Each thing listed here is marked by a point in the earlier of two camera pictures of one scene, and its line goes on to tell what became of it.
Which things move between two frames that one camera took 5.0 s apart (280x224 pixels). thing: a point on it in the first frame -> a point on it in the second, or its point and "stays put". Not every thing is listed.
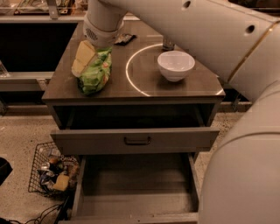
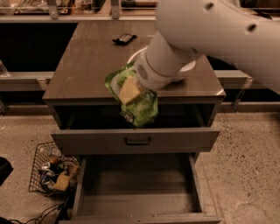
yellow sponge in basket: [61, 182] stays put
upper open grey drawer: [135, 141] stays put
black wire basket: [52, 173] stays put
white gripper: [100, 37] -> [149, 76]
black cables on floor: [64, 208] stays put
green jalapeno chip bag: [95, 79] -> [139, 107]
